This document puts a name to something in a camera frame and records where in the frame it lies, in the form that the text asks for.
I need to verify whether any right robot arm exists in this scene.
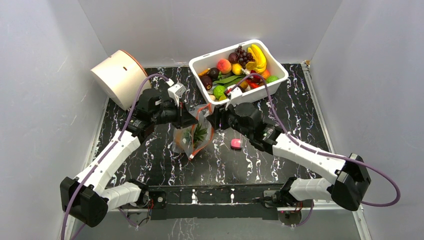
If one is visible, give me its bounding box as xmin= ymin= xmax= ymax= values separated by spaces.
xmin=206 ymin=103 xmax=371 ymax=211

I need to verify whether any clear zip top bag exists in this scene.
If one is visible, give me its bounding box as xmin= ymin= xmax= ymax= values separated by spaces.
xmin=171 ymin=103 xmax=214 ymax=160

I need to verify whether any dark purple plum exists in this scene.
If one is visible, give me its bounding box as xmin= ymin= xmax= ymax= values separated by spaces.
xmin=199 ymin=75 xmax=213 ymax=90

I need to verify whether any small pink box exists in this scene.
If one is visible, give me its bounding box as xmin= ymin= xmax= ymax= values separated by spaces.
xmin=230 ymin=138 xmax=242 ymax=151

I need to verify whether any orange toy pineapple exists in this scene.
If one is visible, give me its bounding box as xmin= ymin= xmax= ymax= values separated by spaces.
xmin=174 ymin=123 xmax=208 ymax=148

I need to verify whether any dark grape bunch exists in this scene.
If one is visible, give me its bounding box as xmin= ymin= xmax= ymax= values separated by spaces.
xmin=234 ymin=45 xmax=255 ymax=67

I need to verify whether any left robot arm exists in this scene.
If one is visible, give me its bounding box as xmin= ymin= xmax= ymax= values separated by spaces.
xmin=59 ymin=83 xmax=198 ymax=227

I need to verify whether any white plastic food bin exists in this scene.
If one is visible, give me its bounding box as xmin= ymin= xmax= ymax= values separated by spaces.
xmin=189 ymin=39 xmax=289 ymax=107

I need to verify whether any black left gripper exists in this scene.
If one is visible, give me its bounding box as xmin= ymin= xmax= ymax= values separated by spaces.
xmin=152 ymin=99 xmax=199 ymax=131

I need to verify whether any yellow banana bunch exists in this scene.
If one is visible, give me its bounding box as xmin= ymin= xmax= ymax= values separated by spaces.
xmin=246 ymin=44 xmax=267 ymax=74

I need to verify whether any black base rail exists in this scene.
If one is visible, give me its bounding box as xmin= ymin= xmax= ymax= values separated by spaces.
xmin=148 ymin=183 xmax=312 ymax=220

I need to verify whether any white cylindrical container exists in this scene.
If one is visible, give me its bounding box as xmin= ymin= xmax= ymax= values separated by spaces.
xmin=90 ymin=49 xmax=148 ymax=111

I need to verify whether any green leafy vegetable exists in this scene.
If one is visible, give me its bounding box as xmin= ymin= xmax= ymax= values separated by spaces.
xmin=212 ymin=74 xmax=246 ymax=92

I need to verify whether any green round fruit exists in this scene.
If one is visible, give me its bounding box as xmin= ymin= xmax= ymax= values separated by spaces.
xmin=266 ymin=75 xmax=280 ymax=84

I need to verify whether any red orange peach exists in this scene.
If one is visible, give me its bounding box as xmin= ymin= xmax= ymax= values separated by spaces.
xmin=216 ymin=58 xmax=232 ymax=75

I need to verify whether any red chili pepper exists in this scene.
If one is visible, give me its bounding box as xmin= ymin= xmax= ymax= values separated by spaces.
xmin=246 ymin=75 xmax=264 ymax=89

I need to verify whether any green lime ball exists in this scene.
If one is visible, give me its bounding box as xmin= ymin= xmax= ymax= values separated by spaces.
xmin=213 ymin=85 xmax=226 ymax=100

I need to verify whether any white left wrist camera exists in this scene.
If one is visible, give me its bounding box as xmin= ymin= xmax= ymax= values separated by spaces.
xmin=167 ymin=82 xmax=187 ymax=107

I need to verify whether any white garlic bulb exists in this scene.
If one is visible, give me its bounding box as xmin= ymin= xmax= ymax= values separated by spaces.
xmin=241 ymin=68 xmax=251 ymax=76

